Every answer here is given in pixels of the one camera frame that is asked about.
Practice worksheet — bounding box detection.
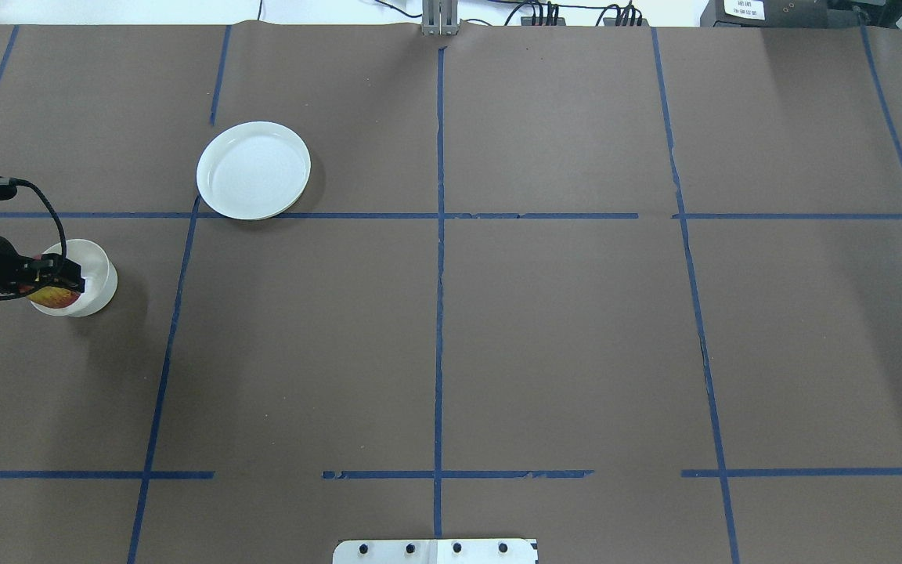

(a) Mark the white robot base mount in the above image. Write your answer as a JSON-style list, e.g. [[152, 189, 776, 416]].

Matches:
[[332, 538, 539, 563]]

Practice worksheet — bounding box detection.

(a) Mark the white round plate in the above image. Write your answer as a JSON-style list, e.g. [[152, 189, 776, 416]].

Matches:
[[196, 121, 312, 221]]

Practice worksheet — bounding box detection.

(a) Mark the red yellow apple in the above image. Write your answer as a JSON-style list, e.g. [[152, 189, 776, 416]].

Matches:
[[27, 287, 81, 309]]

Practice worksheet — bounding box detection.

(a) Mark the grey metal camera post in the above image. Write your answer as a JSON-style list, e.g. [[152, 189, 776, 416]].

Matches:
[[421, 0, 461, 37]]

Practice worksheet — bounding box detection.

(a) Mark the black box with label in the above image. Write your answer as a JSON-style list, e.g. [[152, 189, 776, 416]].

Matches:
[[698, 1, 862, 29]]

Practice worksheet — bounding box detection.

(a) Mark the white plastic bowl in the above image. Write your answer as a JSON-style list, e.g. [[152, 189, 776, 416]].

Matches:
[[30, 239, 119, 317]]

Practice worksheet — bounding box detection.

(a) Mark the black power strip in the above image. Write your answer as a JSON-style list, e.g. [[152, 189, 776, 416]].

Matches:
[[518, 2, 566, 27]]

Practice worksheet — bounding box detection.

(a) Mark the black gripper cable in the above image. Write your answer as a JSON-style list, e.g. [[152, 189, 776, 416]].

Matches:
[[0, 177, 68, 302]]

